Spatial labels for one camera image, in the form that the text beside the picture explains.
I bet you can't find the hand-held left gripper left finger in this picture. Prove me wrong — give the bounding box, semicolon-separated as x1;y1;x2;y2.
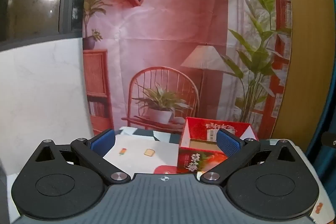
29;129;131;184

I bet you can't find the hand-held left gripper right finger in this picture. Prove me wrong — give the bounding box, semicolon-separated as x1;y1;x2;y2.
197;129;301;184

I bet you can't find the red strawberry print box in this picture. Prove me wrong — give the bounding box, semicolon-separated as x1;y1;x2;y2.
176;117;259;174

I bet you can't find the cartoon printed table mat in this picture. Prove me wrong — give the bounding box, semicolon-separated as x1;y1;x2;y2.
66;126;335;224

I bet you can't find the printed room scene backdrop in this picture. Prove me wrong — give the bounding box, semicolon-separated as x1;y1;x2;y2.
82;0;292;141

